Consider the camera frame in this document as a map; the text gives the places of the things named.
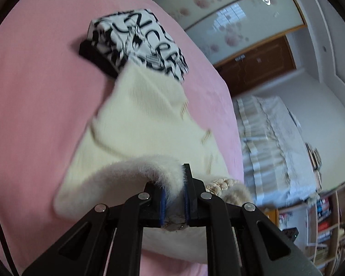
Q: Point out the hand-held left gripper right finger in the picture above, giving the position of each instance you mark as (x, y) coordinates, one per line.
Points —
(186, 204)

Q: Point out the cream fuzzy cardigan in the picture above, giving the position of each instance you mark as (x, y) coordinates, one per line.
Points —
(138, 120)

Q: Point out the floral sliding door wardrobe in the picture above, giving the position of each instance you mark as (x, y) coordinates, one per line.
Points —
(224, 8)

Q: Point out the wooden bookshelf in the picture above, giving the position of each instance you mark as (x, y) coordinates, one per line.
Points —
(327, 224)

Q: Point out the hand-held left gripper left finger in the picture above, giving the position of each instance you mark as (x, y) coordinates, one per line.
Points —
(162, 207)

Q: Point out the black and white printed cloth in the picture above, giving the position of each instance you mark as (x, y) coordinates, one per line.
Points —
(143, 34)

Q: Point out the pink bed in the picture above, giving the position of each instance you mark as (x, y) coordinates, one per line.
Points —
(31, 106)

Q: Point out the brown wooden door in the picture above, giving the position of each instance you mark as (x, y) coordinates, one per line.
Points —
(256, 66)

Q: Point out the lace covered furniture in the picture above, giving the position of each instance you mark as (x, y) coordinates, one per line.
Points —
(273, 149)

